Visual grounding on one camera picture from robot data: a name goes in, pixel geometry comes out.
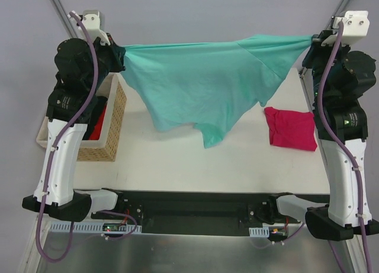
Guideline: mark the slotted cable duct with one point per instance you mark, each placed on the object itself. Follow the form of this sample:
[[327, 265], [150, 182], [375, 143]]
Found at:
[[94, 227], [259, 232]]

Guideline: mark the folded pink t shirt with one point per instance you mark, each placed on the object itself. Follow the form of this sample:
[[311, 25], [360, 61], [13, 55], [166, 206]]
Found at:
[[291, 129]]

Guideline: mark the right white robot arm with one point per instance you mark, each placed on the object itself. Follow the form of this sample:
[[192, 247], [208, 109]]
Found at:
[[343, 132]]

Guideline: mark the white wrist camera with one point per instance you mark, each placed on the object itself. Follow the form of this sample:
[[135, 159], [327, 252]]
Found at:
[[93, 21], [352, 25]]

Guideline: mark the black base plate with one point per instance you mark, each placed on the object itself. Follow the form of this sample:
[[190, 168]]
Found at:
[[189, 213]]

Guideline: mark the aluminium rail frame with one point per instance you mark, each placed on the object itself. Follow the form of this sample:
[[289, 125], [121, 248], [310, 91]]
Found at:
[[317, 214]]

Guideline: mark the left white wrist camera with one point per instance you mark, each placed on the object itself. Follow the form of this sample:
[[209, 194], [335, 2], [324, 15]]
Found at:
[[93, 21]]

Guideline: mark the wicker laundry basket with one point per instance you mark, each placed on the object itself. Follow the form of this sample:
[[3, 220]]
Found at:
[[104, 149]]

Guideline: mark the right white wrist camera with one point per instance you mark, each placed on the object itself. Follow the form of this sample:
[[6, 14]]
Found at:
[[352, 25]]

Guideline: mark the teal t shirt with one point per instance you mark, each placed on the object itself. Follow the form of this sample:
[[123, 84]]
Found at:
[[210, 85]]

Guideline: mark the black t shirt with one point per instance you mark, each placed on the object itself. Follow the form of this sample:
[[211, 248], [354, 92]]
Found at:
[[102, 101]]

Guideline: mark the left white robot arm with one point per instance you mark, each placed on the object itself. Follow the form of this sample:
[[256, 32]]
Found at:
[[54, 195]]

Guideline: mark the red t shirt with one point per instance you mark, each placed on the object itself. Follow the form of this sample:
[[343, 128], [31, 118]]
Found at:
[[95, 135]]

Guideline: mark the left slotted cable duct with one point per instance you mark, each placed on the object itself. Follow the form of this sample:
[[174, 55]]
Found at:
[[94, 227]]

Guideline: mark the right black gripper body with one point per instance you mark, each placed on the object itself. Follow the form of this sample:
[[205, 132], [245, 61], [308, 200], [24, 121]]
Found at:
[[314, 50]]

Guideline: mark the right slotted cable duct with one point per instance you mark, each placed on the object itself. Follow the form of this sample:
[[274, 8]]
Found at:
[[259, 232]]

